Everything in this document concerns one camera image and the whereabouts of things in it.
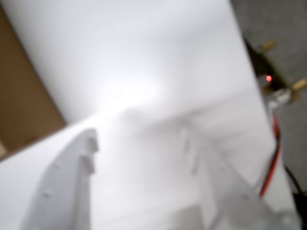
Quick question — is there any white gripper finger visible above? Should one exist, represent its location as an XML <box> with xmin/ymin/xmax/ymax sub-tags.
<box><xmin>18</xmin><ymin>128</ymin><xmax>100</xmax><ymax>230</ymax></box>

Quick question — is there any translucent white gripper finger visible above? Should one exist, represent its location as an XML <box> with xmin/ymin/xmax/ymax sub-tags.
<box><xmin>181</xmin><ymin>128</ymin><xmax>302</xmax><ymax>230</ymax></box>

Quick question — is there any brown cardboard box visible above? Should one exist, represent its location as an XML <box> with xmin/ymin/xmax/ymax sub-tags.
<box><xmin>0</xmin><ymin>3</ymin><xmax>67</xmax><ymax>161</ymax></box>

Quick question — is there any black curved tube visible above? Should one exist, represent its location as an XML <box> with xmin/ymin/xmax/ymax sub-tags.
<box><xmin>284</xmin><ymin>164</ymin><xmax>307</xmax><ymax>230</ymax></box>

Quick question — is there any circuit board with brass standoffs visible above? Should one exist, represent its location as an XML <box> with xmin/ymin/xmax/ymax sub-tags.
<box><xmin>243</xmin><ymin>37</ymin><xmax>307</xmax><ymax>106</ymax></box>

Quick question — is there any red black white base cable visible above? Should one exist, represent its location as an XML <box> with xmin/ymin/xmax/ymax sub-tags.
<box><xmin>260</xmin><ymin>105</ymin><xmax>283</xmax><ymax>198</ymax></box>

